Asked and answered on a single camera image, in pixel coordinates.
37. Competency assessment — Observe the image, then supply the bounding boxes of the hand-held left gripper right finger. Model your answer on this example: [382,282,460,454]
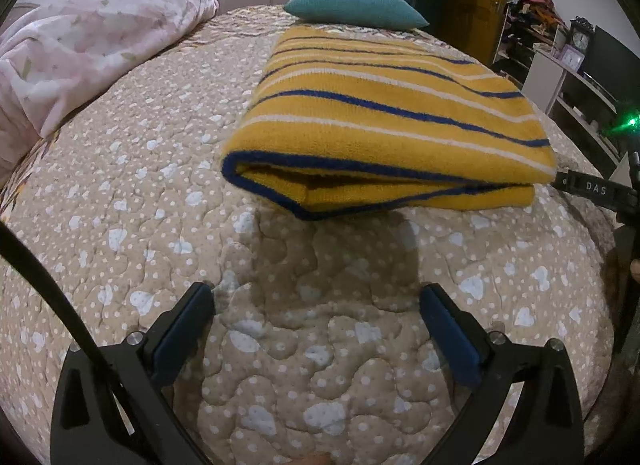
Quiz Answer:
[419,283,587,465]

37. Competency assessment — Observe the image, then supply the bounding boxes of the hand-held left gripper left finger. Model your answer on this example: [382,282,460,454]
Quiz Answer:
[50,281,217,465]

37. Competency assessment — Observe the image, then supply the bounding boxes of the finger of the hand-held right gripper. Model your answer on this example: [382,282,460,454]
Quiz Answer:
[551,169,634,212]

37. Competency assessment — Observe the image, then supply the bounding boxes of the yellow striped towel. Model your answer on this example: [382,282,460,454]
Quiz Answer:
[221,26,558,222]

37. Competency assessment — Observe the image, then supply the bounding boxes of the dark flat screen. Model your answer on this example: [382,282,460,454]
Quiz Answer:
[582,25,640,113]

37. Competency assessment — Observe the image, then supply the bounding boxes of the beige dotted quilted bedspread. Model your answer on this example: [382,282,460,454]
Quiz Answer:
[0,4,618,465]

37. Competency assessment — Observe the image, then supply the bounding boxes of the white shelf unit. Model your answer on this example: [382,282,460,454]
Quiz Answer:
[491,0,623,177]

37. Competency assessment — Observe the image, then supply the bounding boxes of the ornate table clock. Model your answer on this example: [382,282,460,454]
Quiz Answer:
[569,16,595,57]

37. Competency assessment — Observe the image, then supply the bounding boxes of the wooden door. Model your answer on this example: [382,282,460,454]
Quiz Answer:
[440,0,518,67]

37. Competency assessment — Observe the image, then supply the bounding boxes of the teal pillow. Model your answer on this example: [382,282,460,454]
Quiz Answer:
[283,0,431,30]

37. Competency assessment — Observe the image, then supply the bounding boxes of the pink floral duvet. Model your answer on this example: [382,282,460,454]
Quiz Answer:
[0,0,221,186]

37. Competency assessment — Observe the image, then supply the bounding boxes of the black cable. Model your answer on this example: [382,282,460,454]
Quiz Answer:
[0,222,213,465]

